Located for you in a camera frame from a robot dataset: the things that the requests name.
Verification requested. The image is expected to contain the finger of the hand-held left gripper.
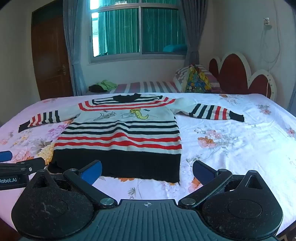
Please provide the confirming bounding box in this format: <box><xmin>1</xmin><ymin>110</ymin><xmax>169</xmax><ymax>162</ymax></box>
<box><xmin>0</xmin><ymin>151</ymin><xmax>13</xmax><ymax>162</ymax></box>
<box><xmin>0</xmin><ymin>157</ymin><xmax>46</xmax><ymax>174</ymax></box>

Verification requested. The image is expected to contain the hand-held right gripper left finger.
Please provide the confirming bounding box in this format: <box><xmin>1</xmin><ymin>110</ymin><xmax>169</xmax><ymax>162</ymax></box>
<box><xmin>30</xmin><ymin>160</ymin><xmax>118</xmax><ymax>209</ymax></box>

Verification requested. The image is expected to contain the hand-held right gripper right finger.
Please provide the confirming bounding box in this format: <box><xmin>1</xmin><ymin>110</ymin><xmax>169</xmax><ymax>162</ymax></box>
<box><xmin>178</xmin><ymin>160</ymin><xmax>266</xmax><ymax>209</ymax></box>

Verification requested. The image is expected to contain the floral pink bed sheet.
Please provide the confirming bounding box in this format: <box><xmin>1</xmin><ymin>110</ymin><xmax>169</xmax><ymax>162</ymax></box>
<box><xmin>0</xmin><ymin>93</ymin><xmax>296</xmax><ymax>235</ymax></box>

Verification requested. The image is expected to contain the dark cloth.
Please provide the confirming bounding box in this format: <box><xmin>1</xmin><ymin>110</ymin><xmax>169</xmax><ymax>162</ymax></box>
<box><xmin>88</xmin><ymin>85</ymin><xmax>108</xmax><ymax>93</ymax></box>

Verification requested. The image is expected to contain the green cloth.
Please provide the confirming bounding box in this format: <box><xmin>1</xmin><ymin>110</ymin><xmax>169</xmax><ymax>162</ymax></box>
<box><xmin>96</xmin><ymin>79</ymin><xmax>118</xmax><ymax>91</ymax></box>

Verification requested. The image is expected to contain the colourful patterned pillow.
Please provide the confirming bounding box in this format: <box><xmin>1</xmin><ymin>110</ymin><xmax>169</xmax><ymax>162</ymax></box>
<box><xmin>181</xmin><ymin>65</ymin><xmax>212</xmax><ymax>94</ymax></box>

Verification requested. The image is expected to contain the striped bed mattress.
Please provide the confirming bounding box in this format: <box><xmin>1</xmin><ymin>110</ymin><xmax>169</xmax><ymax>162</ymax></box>
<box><xmin>85</xmin><ymin>80</ymin><xmax>184</xmax><ymax>94</ymax></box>

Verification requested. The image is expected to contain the striped pillow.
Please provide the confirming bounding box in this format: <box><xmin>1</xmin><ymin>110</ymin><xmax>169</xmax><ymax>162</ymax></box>
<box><xmin>173</xmin><ymin>64</ymin><xmax>220</xmax><ymax>93</ymax></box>

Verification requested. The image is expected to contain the red and white headboard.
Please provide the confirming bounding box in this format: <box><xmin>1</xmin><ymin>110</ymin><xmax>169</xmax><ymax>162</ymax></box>
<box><xmin>208</xmin><ymin>52</ymin><xmax>277</xmax><ymax>100</ymax></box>

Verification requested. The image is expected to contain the brown wooden door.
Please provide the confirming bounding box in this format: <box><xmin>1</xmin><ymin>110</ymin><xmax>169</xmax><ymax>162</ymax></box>
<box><xmin>31</xmin><ymin>3</ymin><xmax>74</xmax><ymax>101</ymax></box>

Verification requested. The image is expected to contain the grey curtain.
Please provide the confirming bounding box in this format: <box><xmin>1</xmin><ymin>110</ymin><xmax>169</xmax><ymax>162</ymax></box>
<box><xmin>177</xmin><ymin>0</ymin><xmax>214</xmax><ymax>68</ymax></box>
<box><xmin>63</xmin><ymin>0</ymin><xmax>90</xmax><ymax>97</ymax></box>

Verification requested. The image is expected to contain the teal object behind window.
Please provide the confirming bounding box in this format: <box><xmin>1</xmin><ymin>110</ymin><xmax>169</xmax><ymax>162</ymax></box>
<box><xmin>162</xmin><ymin>44</ymin><xmax>187</xmax><ymax>53</ymax></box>

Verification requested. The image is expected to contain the sliding glass window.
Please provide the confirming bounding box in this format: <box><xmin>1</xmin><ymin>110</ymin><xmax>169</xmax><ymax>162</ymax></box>
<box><xmin>88</xmin><ymin>0</ymin><xmax>189</xmax><ymax>64</ymax></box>

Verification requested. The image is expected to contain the white cable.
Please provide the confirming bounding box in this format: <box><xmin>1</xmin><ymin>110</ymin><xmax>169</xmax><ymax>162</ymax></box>
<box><xmin>260</xmin><ymin>23</ymin><xmax>282</xmax><ymax>98</ymax></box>

